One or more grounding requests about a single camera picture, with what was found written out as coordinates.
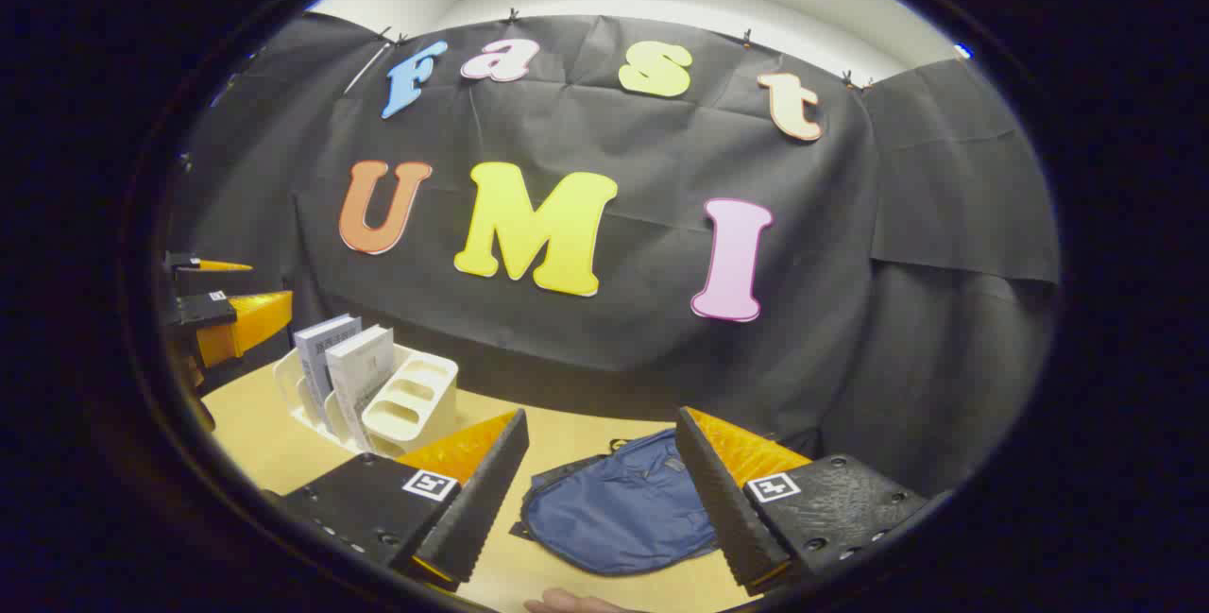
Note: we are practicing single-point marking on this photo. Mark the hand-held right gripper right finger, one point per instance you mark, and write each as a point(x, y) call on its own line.
point(723, 509)

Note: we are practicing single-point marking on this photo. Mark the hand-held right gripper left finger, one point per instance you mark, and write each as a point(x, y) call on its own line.
point(486, 500)

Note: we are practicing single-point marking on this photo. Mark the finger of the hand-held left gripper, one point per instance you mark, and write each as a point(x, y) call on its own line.
point(184, 263)
point(203, 309)

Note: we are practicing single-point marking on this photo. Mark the blue schoolbag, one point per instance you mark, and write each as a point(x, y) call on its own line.
point(614, 509)

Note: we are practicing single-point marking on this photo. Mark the lavender cover book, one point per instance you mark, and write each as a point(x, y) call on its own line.
point(316, 349)

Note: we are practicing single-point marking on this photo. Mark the white bookshelf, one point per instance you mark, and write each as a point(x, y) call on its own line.
point(416, 400)

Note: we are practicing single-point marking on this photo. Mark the white cover book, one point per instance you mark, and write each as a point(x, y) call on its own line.
point(361, 377)

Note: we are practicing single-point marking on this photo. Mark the black backdrop cloth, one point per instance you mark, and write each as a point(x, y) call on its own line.
point(661, 330)

